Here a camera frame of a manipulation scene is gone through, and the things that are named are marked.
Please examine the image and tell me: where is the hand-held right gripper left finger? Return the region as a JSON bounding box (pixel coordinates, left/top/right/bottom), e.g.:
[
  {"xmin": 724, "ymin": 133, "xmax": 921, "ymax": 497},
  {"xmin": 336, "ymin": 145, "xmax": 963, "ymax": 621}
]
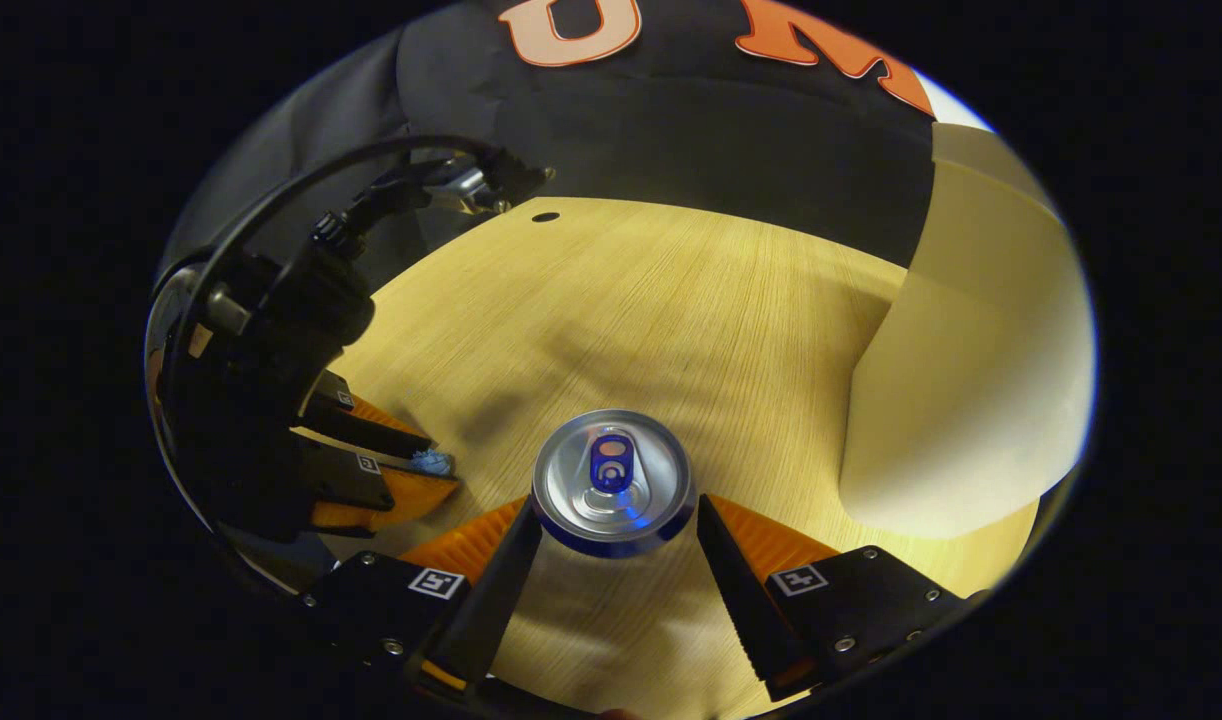
[{"xmin": 301, "ymin": 497, "xmax": 544, "ymax": 701}]

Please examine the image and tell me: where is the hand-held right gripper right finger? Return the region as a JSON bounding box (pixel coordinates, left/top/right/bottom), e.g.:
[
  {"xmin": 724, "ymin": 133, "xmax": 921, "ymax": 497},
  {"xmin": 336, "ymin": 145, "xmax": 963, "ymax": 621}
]
[{"xmin": 696, "ymin": 493, "xmax": 987, "ymax": 703}]

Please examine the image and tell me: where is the silver blue pop can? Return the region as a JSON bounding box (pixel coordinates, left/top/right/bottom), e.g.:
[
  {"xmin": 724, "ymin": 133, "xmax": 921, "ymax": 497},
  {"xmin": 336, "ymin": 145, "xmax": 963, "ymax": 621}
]
[{"xmin": 531, "ymin": 408, "xmax": 696, "ymax": 559}]

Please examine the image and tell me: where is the white desktop garbage bin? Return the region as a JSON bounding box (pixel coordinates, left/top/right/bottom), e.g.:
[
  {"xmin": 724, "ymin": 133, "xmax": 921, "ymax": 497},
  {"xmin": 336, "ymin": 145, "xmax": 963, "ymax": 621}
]
[{"xmin": 839, "ymin": 122, "xmax": 1097, "ymax": 541}]

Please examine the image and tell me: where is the wooden desktop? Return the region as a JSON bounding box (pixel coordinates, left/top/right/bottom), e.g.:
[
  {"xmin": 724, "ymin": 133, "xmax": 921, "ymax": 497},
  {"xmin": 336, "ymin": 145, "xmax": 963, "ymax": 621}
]
[{"xmin": 301, "ymin": 196, "xmax": 1042, "ymax": 720}]

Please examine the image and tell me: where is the black cable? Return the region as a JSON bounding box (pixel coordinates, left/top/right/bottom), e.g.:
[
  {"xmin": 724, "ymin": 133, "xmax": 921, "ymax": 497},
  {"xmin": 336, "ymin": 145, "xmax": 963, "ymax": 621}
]
[{"xmin": 161, "ymin": 135, "xmax": 502, "ymax": 421}]

